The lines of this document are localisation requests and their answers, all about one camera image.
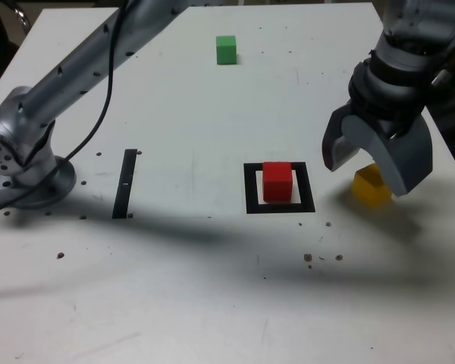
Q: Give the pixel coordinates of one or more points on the metal chair frame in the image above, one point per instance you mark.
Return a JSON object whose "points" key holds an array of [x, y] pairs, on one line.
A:
{"points": [[22, 19]]}

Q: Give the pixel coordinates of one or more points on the red cube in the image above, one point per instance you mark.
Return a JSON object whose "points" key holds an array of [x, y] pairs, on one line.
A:
{"points": [[277, 182]]}

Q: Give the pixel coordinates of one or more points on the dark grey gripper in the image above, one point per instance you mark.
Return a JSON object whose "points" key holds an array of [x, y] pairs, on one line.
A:
{"points": [[398, 126]]}

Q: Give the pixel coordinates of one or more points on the green cube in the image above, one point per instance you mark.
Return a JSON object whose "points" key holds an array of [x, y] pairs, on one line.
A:
{"points": [[226, 51]]}

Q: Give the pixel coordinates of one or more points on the black tape square outline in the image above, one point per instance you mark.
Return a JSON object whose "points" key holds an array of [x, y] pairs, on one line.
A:
{"points": [[250, 189]]}

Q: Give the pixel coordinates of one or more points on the black tape strip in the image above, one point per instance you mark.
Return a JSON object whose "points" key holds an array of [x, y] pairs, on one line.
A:
{"points": [[123, 182]]}

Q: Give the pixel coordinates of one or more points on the yellow cube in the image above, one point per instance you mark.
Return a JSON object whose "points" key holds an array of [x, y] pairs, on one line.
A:
{"points": [[368, 189]]}

